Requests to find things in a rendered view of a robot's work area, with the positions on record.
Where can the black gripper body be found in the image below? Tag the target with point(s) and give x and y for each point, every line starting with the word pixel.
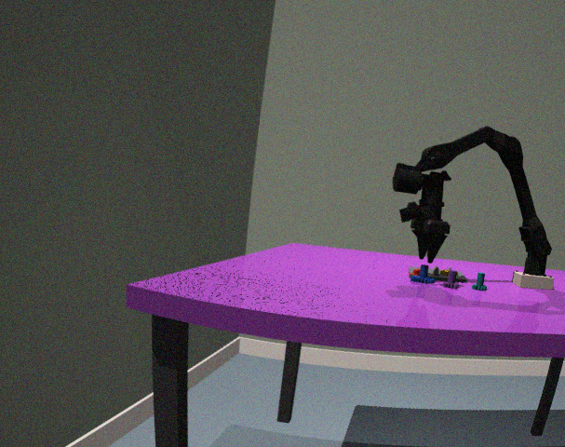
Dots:
pixel 434 223

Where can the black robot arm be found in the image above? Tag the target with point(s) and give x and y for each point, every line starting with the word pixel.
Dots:
pixel 409 179

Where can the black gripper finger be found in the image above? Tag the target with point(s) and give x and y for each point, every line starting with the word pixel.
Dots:
pixel 434 244
pixel 422 243

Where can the blue gear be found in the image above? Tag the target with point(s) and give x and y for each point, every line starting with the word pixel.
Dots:
pixel 423 278

